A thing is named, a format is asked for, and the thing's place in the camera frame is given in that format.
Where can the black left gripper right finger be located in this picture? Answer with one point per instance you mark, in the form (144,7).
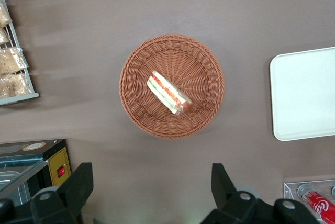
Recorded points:
(235,203)

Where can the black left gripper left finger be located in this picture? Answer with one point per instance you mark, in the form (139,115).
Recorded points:
(70,190)

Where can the triangle sandwich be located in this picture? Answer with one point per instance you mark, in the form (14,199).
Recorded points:
(167,91)

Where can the white plastic tray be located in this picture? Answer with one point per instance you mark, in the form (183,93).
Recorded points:
(303,93)

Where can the round brown wicker basket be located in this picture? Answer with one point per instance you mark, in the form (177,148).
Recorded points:
(201,59)

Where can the black glass food warmer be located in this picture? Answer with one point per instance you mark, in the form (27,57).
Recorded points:
(31,161)

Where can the clear acrylic can holder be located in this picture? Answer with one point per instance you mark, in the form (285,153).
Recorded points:
(290,190)

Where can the red Coca-Cola can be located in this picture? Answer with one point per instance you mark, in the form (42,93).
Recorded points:
(318,203)

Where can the silver can top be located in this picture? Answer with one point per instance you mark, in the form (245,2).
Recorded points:
(333,191)

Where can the wrapped bread pack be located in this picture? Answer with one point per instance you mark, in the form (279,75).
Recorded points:
(14,85)
(4,14)
(11,60)
(3,36)

